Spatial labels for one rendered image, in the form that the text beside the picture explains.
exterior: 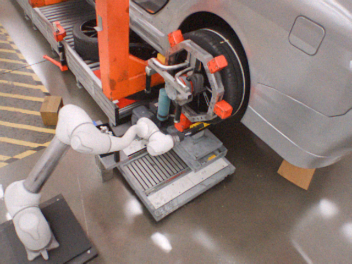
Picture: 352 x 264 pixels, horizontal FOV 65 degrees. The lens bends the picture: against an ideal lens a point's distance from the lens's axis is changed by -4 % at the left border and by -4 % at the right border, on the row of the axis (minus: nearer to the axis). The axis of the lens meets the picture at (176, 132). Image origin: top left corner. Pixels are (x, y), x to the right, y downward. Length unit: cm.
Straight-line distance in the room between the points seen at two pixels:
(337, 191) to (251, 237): 102
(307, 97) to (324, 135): 22
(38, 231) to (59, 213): 32
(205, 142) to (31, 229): 150
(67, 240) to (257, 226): 140
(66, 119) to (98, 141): 20
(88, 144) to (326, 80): 116
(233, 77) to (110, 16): 85
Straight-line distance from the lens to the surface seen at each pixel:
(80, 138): 139
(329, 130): 163
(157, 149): 180
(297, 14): 154
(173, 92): 190
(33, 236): 172
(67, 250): 188
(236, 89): 186
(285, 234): 250
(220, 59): 175
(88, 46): 316
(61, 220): 196
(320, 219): 273
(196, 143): 247
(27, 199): 178
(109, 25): 197
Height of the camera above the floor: 204
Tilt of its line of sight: 46 degrees down
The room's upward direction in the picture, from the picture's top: 10 degrees clockwise
